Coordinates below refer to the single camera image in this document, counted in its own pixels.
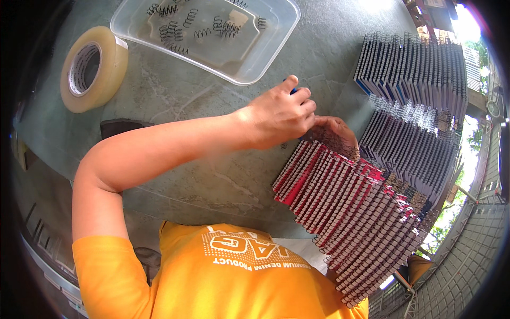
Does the person's right hand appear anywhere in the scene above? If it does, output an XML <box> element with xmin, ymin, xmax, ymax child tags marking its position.
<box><xmin>310</xmin><ymin>116</ymin><xmax>360</xmax><ymax>159</ymax></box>

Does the person's left hand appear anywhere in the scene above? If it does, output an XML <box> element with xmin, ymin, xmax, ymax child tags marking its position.
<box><xmin>245</xmin><ymin>75</ymin><xmax>317</xmax><ymax>151</ymax></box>

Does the blue handled tool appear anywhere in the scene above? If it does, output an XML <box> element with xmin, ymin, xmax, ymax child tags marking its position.
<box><xmin>283</xmin><ymin>78</ymin><xmax>315</xmax><ymax>141</ymax></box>

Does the row of red spiral notebooks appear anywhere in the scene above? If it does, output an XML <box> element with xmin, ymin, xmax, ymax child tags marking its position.
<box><xmin>272</xmin><ymin>140</ymin><xmax>430</xmax><ymax>309</ymax></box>

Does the row of grey spiral notebooks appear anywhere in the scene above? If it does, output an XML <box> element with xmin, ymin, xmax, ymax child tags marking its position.
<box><xmin>359</xmin><ymin>96</ymin><xmax>465</xmax><ymax>208</ymax></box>

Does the clear plastic tray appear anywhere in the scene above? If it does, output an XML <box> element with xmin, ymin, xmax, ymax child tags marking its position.
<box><xmin>110</xmin><ymin>0</ymin><xmax>301</xmax><ymax>86</ymax></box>

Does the row of blue spiral notebooks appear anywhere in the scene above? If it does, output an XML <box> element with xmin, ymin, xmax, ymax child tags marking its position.
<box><xmin>354</xmin><ymin>31</ymin><xmax>469</xmax><ymax>120</ymax></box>

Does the small tan card piece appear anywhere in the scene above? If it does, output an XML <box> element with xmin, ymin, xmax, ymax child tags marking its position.
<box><xmin>229</xmin><ymin>9</ymin><xmax>249</xmax><ymax>28</ymax></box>

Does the wooden roof structure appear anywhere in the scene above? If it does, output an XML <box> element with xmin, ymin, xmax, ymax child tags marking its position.
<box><xmin>402</xmin><ymin>0</ymin><xmax>457</xmax><ymax>38</ymax></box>

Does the heap of black spiral coils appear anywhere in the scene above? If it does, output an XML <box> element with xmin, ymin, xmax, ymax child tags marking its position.
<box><xmin>145</xmin><ymin>0</ymin><xmax>267</xmax><ymax>56</ymax></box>

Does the person's body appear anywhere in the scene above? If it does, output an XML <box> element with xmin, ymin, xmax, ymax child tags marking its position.
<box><xmin>72</xmin><ymin>171</ymin><xmax>369</xmax><ymax>319</ymax></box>

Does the clear packing tape roll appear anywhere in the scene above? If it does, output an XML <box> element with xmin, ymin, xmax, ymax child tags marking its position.
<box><xmin>60</xmin><ymin>26</ymin><xmax>129</xmax><ymax>114</ymax></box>

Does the dark stool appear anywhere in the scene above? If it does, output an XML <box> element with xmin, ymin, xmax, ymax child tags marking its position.
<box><xmin>133</xmin><ymin>247</ymin><xmax>162</xmax><ymax>286</ymax></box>

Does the brown metal frame chair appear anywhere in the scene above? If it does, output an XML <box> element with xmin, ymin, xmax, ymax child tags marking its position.
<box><xmin>392</xmin><ymin>254</ymin><xmax>436</xmax><ymax>292</ymax></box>

